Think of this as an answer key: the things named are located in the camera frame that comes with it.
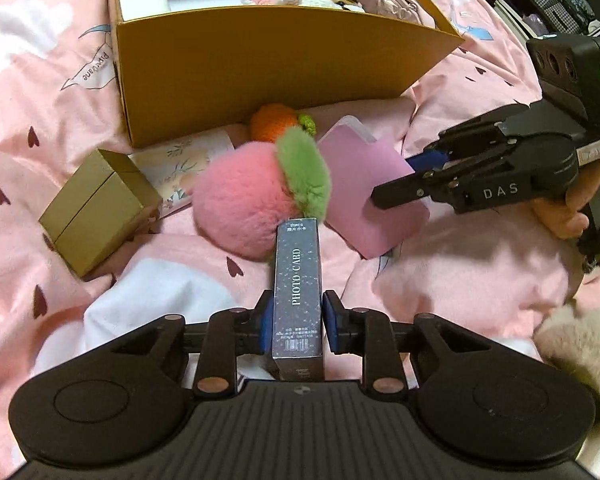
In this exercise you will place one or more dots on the orange cardboard box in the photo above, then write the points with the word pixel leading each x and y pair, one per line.
pixel 260 60

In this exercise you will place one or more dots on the person's right hand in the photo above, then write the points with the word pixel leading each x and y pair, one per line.
pixel 562 217

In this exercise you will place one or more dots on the pink plastic card case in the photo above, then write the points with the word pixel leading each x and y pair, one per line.
pixel 360 160

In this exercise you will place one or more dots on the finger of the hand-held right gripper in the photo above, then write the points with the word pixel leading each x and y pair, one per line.
pixel 405 192
pixel 427 160

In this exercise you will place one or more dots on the pink plush peach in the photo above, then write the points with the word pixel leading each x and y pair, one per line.
pixel 240 195

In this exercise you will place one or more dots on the illustrated paper card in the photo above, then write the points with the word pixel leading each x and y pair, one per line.
pixel 180 160

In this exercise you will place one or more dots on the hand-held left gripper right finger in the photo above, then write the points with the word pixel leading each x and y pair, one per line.
pixel 331 327

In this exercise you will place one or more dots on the gold cardboard box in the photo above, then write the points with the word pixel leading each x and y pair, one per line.
pixel 95 210

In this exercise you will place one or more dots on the dark speckled card box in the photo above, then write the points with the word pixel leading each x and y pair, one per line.
pixel 297 300

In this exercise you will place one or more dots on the brown and white plush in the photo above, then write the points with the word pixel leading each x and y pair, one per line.
pixel 337 2

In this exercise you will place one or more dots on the white rounded box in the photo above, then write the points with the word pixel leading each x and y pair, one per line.
pixel 145 6

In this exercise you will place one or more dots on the orange knitted tangerine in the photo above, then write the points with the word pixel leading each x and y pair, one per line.
pixel 272 122

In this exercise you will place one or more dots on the cream fluffy garment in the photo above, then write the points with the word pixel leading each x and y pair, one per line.
pixel 585 355

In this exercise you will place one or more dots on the pink printed blanket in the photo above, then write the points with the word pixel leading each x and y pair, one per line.
pixel 55 85

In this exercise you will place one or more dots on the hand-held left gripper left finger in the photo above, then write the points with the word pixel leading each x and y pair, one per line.
pixel 266 321

